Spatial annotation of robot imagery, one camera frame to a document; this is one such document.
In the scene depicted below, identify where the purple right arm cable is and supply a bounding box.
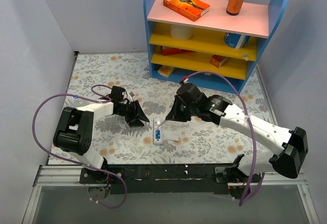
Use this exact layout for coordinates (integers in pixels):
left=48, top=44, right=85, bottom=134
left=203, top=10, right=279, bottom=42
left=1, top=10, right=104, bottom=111
left=180, top=71, right=265, bottom=207

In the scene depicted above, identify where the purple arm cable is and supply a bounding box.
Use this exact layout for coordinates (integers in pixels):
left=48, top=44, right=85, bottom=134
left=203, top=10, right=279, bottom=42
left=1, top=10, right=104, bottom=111
left=32, top=84, right=128, bottom=209
left=180, top=71, right=265, bottom=207

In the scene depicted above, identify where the red box on shelf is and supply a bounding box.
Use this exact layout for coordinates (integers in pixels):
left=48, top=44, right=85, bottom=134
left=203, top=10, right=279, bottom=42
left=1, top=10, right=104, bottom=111
left=160, top=46, right=192, bottom=56

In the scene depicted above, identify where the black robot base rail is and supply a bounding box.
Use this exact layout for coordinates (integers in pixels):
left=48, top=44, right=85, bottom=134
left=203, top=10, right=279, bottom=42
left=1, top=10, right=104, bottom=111
left=79, top=163, right=248, bottom=194

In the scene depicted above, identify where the white remote control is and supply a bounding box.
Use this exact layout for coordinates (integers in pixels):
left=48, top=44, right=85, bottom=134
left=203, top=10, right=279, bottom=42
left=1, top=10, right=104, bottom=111
left=152, top=117, right=163, bottom=145

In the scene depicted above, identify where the blue battery in remote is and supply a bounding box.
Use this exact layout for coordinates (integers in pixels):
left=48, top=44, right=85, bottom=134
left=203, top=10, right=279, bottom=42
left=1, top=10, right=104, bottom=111
left=154, top=130, right=161, bottom=141

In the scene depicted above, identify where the yellow red packet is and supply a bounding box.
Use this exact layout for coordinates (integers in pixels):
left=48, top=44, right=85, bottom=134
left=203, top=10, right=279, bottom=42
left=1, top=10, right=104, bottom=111
left=157, top=65, right=175, bottom=78

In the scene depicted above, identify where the blue white can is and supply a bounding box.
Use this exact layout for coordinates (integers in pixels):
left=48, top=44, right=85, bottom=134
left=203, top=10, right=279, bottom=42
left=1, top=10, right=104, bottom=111
left=224, top=32, right=250, bottom=49

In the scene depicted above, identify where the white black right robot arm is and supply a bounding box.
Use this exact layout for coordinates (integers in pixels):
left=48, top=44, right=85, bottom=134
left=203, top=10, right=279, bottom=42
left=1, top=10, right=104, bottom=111
left=166, top=83, right=309, bottom=182

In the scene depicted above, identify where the orange box on shelf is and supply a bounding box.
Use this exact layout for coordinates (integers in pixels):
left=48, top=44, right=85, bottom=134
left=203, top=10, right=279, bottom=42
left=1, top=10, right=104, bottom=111
left=210, top=55, right=229, bottom=68

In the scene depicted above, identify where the orange razor box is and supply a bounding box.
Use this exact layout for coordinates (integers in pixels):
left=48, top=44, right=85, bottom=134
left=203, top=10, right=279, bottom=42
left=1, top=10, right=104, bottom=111
left=163, top=0, right=210, bottom=21

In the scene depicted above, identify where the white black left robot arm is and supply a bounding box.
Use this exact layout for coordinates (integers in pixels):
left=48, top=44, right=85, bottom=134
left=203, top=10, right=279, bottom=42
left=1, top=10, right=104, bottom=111
left=53, top=86, right=149, bottom=183

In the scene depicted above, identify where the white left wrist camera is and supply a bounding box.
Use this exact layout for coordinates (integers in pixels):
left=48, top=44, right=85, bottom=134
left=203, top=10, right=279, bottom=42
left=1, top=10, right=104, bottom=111
left=128, top=92, right=137, bottom=102

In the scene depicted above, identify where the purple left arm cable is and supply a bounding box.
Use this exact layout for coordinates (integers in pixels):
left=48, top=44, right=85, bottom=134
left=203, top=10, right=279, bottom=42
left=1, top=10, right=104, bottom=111
left=32, top=84, right=128, bottom=209

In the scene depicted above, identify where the floral patterned table mat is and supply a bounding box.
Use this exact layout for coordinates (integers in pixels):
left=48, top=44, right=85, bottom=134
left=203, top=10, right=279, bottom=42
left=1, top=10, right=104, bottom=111
left=48, top=52, right=285, bottom=165

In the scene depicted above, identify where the blue wooden shelf unit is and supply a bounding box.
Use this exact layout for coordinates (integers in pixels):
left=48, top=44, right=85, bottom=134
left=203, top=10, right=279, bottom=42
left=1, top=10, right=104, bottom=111
left=143, top=0, right=288, bottom=93

